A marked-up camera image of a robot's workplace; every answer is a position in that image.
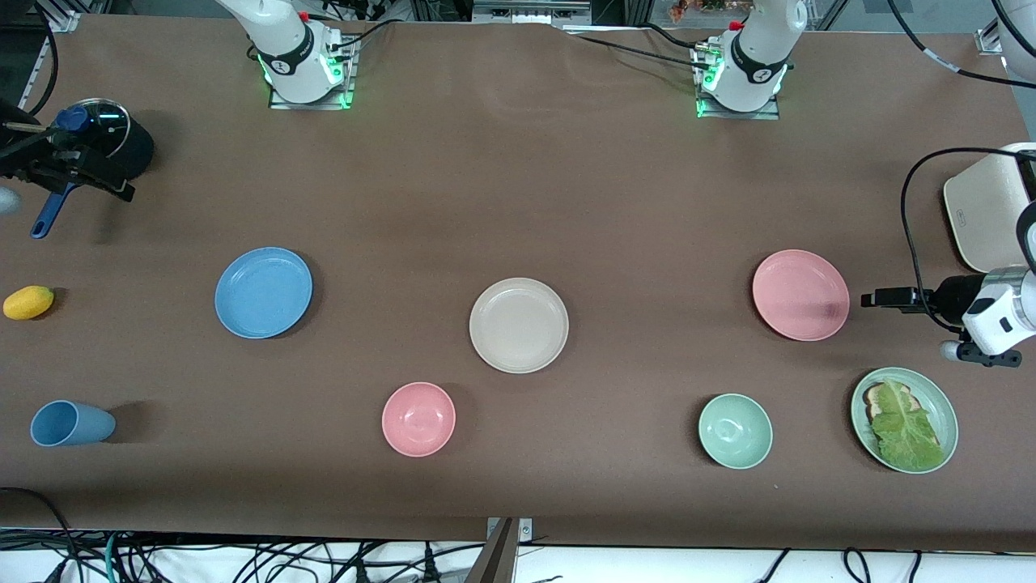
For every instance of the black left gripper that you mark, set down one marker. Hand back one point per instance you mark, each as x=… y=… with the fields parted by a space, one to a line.
x=957 y=295

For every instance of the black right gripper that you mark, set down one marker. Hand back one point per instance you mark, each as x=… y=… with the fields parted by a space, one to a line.
x=23 y=164

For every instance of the pink plate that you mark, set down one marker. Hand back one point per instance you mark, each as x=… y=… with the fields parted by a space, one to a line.
x=800 y=295

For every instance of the blue plate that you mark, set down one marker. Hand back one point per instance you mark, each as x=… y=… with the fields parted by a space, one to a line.
x=263 y=293

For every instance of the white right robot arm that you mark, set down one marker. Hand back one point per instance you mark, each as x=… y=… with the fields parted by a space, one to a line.
x=283 y=40

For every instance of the glass lid blue knob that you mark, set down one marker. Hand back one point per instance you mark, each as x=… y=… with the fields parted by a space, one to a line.
x=109 y=121

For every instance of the toasted bread slice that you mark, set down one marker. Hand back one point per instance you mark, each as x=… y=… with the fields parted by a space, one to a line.
x=873 y=401

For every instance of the beige toaster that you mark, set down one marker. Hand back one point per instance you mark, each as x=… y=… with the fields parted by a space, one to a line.
x=983 y=210

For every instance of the green lettuce leaf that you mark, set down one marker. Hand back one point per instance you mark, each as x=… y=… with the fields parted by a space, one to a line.
x=906 y=429

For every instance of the green plate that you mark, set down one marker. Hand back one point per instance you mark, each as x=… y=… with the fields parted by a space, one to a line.
x=948 y=421

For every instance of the yellow toy fruit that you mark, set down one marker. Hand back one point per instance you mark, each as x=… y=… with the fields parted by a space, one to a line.
x=28 y=303

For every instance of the small green bowl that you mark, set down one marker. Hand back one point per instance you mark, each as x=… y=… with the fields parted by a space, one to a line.
x=735 y=431

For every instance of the blue plastic cup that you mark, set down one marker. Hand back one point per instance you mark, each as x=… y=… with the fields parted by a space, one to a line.
x=71 y=423

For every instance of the beige plate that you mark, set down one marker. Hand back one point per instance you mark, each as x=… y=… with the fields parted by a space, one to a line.
x=519 y=325

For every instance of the small pink bowl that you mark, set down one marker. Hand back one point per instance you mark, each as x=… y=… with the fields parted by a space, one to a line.
x=418 y=419

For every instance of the aluminium frame corner bracket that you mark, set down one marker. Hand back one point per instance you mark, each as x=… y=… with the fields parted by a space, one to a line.
x=986 y=36
x=61 y=16

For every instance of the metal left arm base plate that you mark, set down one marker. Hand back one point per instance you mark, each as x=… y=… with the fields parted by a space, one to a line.
x=769 y=115

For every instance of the metal table edge bracket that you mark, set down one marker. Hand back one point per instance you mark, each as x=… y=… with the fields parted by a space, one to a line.
x=502 y=551

